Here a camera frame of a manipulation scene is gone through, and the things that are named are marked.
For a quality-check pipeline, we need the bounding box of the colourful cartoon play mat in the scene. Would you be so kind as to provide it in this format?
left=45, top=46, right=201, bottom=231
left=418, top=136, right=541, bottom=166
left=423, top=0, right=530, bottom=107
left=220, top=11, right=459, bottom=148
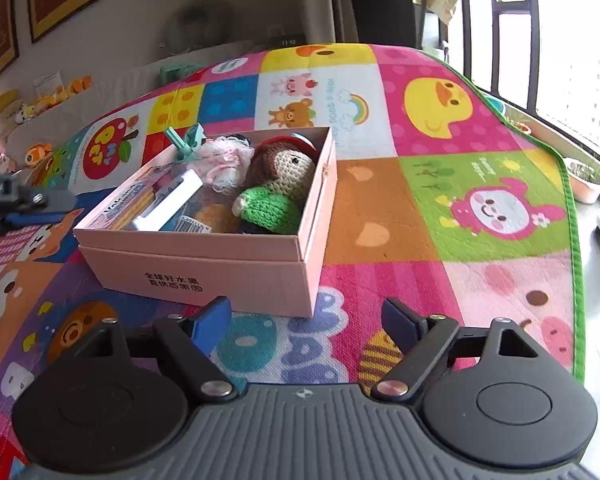
left=0, top=42, right=586, bottom=411

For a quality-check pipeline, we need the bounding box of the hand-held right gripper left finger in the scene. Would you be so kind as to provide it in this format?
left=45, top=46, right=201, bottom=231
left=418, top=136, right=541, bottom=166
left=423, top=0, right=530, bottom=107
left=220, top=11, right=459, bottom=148
left=87, top=296, right=233, bottom=401

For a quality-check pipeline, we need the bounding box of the grey round fan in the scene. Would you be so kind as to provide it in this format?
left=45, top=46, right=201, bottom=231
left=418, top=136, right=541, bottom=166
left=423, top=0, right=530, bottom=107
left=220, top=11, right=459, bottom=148
left=164, top=0, right=236, bottom=54

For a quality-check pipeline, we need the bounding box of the teal cloth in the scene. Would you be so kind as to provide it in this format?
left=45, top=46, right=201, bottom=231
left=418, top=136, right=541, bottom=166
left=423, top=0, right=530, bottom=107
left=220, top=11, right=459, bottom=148
left=159, top=62, right=203, bottom=87

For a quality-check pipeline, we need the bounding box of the brown crochet doll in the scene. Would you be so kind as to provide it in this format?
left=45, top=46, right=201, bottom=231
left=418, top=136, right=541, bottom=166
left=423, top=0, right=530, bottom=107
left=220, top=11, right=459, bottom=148
left=232, top=134, right=318, bottom=236

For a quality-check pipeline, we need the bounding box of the black window frame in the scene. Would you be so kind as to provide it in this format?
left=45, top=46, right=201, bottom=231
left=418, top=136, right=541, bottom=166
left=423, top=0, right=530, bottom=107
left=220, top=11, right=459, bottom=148
left=457, top=0, right=600, bottom=126

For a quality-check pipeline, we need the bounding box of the beige sofa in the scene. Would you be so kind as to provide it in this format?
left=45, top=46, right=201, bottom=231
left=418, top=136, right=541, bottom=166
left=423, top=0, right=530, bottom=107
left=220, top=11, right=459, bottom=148
left=5, top=40, right=271, bottom=161

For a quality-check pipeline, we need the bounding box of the orange fish plush toy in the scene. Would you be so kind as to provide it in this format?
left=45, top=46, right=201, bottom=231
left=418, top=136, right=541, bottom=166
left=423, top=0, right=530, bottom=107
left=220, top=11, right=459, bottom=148
left=24, top=143, right=54, bottom=167

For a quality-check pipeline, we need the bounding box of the brown fuzzy toy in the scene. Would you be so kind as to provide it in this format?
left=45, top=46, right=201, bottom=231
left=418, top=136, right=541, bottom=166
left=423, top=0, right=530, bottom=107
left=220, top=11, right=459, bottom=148
left=192, top=202, right=233, bottom=234

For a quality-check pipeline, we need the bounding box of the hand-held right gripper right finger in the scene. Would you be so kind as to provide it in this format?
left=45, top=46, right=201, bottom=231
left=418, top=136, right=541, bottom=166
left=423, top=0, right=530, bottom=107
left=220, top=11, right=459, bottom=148
left=370, top=297, right=563, bottom=403

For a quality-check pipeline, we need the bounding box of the orange tiger plush toy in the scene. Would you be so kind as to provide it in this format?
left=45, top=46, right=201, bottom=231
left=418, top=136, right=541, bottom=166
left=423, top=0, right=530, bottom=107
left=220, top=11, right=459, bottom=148
left=35, top=76, right=93, bottom=107

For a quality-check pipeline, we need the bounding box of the white paper card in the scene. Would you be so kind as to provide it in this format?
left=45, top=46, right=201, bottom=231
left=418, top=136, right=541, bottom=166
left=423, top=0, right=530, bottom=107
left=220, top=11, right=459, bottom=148
left=33, top=73, right=64, bottom=97

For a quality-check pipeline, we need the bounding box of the white battery holder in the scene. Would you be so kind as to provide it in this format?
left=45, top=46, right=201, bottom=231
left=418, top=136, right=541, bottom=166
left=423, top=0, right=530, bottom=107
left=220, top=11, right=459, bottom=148
left=132, top=169, right=204, bottom=233

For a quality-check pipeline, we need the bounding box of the pink cardboard box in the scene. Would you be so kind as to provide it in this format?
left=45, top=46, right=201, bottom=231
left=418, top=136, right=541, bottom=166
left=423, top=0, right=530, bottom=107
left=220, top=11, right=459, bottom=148
left=72, top=126, right=338, bottom=318

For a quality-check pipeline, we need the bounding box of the white barcode label packet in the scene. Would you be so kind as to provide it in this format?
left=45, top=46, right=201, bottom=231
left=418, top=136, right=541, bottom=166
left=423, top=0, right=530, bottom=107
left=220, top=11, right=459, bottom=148
left=177, top=215, right=215, bottom=234

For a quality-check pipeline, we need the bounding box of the pile of plush toys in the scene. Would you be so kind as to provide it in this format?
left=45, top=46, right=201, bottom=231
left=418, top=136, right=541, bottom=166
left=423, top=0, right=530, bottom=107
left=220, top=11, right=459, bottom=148
left=0, top=89, right=33, bottom=173

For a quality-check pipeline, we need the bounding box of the pink planter with grass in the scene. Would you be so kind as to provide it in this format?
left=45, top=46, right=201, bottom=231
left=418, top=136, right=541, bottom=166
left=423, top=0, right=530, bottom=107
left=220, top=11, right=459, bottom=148
left=562, top=156, right=600, bottom=205

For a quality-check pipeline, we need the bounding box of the pink tissue packet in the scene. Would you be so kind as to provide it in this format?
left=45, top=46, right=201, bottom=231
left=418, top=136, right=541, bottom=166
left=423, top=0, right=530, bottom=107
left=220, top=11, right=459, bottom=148
left=87, top=167, right=181, bottom=231

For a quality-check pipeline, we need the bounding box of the teal plastic clip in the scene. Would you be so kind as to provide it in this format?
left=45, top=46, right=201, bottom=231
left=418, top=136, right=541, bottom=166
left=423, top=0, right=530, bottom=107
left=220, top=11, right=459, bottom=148
left=164, top=122, right=206, bottom=166

